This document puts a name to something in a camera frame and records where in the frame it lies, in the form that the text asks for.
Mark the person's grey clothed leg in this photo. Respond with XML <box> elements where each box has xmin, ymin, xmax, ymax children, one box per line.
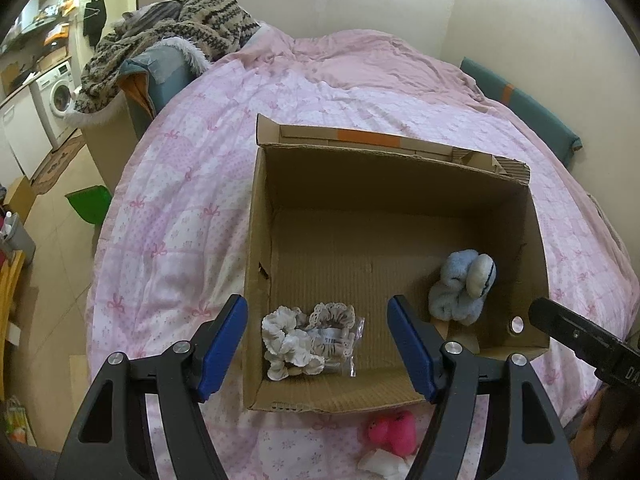
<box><xmin>0</xmin><ymin>439</ymin><xmax>62</xmax><ymax>480</ymax></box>

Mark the white cloth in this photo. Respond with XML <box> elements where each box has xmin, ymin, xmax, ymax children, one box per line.
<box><xmin>357</xmin><ymin>447</ymin><xmax>417</xmax><ymax>479</ymax></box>

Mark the teal headboard cushion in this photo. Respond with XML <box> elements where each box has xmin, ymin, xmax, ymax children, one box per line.
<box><xmin>459</xmin><ymin>57</ymin><xmax>583</xmax><ymax>167</ymax></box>

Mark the brown cardboard box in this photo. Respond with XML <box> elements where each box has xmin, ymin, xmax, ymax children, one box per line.
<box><xmin>243</xmin><ymin>113</ymin><xmax>551</xmax><ymax>414</ymax></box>

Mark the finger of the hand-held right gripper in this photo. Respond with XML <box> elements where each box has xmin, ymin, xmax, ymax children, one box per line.
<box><xmin>529</xmin><ymin>297</ymin><xmax>628</xmax><ymax>363</ymax></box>

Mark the white washing machine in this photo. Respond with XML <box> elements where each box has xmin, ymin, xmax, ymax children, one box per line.
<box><xmin>29</xmin><ymin>61</ymin><xmax>77</xmax><ymax>147</ymax></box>

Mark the yellow wooden chair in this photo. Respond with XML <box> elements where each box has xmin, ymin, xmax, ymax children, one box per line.
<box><xmin>0</xmin><ymin>250</ymin><xmax>27</xmax><ymax>397</ymax></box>

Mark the white ruffled scrunchie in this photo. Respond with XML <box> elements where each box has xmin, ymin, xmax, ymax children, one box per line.
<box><xmin>261</xmin><ymin>307</ymin><xmax>326</xmax><ymax>381</ymax></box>

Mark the colourful bag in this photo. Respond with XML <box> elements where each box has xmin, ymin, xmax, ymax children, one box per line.
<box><xmin>4</xmin><ymin>396</ymin><xmax>39</xmax><ymax>447</ymax></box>

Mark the teal jacket with fur trim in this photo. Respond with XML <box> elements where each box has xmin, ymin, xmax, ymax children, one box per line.
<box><xmin>120</xmin><ymin>40</ymin><xmax>212</xmax><ymax>131</ymax></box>

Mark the pink patterned bed blanket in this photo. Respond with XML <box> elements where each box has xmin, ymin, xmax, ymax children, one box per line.
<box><xmin>85</xmin><ymin>22</ymin><xmax>640</xmax><ymax>480</ymax></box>

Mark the light blue plush toy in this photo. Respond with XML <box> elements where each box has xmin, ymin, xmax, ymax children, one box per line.
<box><xmin>428</xmin><ymin>249</ymin><xmax>499</xmax><ymax>322</ymax></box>

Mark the brown patterned floor rug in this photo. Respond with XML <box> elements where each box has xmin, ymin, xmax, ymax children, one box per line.
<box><xmin>31</xmin><ymin>132</ymin><xmax>87</xmax><ymax>196</ymax></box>

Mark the small cardboard box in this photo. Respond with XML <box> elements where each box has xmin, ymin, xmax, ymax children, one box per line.
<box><xmin>4</xmin><ymin>176</ymin><xmax>37</xmax><ymax>222</ymax></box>

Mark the green dustpan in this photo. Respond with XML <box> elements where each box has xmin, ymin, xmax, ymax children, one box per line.
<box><xmin>65</xmin><ymin>185</ymin><xmax>112</xmax><ymax>226</ymax></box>

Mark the light wooden board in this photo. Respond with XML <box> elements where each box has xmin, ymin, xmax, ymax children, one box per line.
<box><xmin>69</xmin><ymin>355</ymin><xmax>94</xmax><ymax>387</ymax></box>

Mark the beige lace scrunchie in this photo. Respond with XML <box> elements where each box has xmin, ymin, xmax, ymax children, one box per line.
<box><xmin>308</xmin><ymin>302</ymin><xmax>357</xmax><ymax>332</ymax></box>

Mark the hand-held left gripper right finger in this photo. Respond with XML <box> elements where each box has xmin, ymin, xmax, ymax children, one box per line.
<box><xmin>386</xmin><ymin>294</ymin><xmax>574</xmax><ymax>480</ymax></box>

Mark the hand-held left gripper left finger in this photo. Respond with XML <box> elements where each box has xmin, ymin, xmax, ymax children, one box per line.
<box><xmin>55</xmin><ymin>294</ymin><xmax>249</xmax><ymax>480</ymax></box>

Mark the grey bin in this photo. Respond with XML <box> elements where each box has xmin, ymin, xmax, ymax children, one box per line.
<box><xmin>0</xmin><ymin>212</ymin><xmax>37</xmax><ymax>267</ymax></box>

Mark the brown patterned knit blanket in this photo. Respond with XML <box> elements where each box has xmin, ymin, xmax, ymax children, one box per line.
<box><xmin>64</xmin><ymin>0</ymin><xmax>262</xmax><ymax>126</ymax></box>

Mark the black garment on hanger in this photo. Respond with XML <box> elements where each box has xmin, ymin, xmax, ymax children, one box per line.
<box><xmin>82</xmin><ymin>0</ymin><xmax>108</xmax><ymax>49</ymax></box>

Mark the person's right hand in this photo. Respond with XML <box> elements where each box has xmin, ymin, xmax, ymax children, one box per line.
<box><xmin>572</xmin><ymin>389</ymin><xmax>617</xmax><ymax>467</ymax></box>

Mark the white kitchen cabinet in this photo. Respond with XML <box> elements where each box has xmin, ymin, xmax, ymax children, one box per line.
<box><xmin>0</xmin><ymin>91</ymin><xmax>54</xmax><ymax>179</ymax></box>

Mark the pink plush toy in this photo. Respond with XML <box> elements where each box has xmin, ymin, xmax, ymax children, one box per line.
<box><xmin>367</xmin><ymin>410</ymin><xmax>419</xmax><ymax>459</ymax></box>

